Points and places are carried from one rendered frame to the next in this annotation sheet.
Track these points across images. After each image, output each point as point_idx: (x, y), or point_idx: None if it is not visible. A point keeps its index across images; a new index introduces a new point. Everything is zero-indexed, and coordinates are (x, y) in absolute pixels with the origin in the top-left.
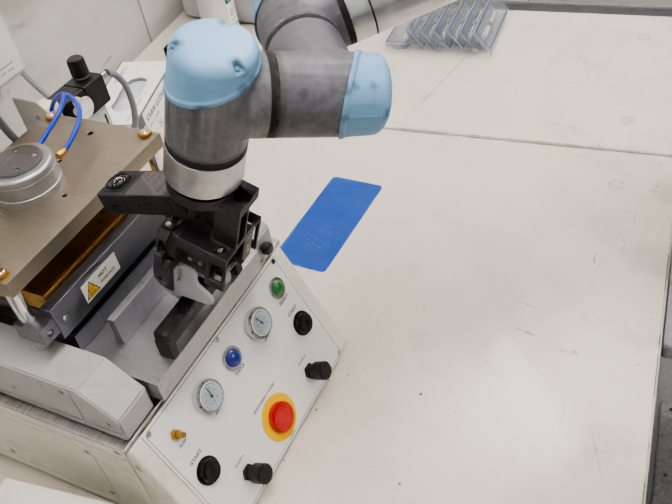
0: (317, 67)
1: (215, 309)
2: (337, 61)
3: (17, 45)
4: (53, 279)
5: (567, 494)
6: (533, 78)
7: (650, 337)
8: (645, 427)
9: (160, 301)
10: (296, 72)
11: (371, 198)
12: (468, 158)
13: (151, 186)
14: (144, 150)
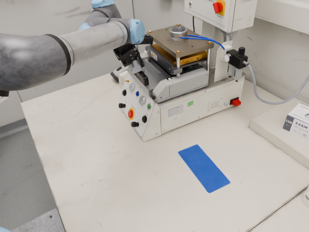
0: (88, 17)
1: (138, 79)
2: (86, 20)
3: None
4: (155, 46)
5: (60, 153)
6: None
7: (61, 207)
8: (49, 179)
9: (151, 73)
10: (90, 14)
11: (203, 185)
12: None
13: None
14: (171, 51)
